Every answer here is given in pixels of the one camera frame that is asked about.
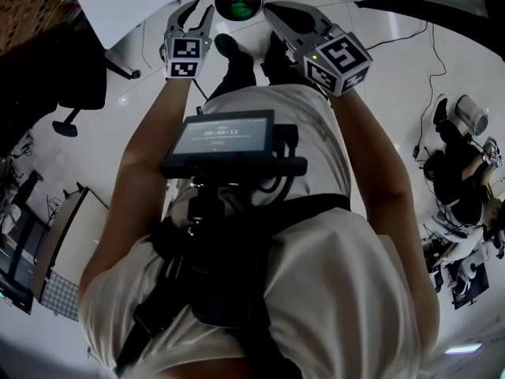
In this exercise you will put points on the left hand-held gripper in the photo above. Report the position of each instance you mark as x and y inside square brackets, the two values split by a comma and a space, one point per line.
[185, 57]

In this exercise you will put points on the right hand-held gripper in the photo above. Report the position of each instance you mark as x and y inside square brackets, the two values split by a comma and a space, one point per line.
[339, 61]

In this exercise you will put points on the person's left forearm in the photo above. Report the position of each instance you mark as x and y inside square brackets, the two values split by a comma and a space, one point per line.
[154, 132]

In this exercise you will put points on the person's right forearm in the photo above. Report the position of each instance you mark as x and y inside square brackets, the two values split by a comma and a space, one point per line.
[371, 152]

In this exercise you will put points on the person's right shoe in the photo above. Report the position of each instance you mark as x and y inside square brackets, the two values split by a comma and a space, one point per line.
[280, 57]

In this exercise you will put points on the person's shoe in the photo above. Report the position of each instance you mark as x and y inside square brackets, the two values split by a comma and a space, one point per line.
[233, 49]
[280, 57]

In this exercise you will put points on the person's left shoe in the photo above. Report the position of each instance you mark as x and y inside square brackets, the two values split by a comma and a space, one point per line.
[233, 49]

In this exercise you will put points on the black chest-mounted monitor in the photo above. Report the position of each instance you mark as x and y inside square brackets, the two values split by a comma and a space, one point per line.
[225, 136]

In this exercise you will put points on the black office chair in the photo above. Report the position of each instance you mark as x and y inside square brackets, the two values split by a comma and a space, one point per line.
[79, 81]

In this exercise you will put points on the black chest harness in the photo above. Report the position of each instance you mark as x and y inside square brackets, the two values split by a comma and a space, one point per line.
[221, 259]

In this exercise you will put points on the beige partition panel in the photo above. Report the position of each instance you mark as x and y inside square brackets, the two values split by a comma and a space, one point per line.
[67, 243]

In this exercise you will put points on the person's white t-shirt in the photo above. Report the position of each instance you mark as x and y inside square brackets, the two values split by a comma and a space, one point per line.
[335, 282]

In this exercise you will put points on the grid pattern board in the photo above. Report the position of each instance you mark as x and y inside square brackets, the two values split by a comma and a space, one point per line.
[59, 296]

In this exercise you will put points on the black device green light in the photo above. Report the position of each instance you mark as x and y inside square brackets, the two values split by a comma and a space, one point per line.
[16, 275]

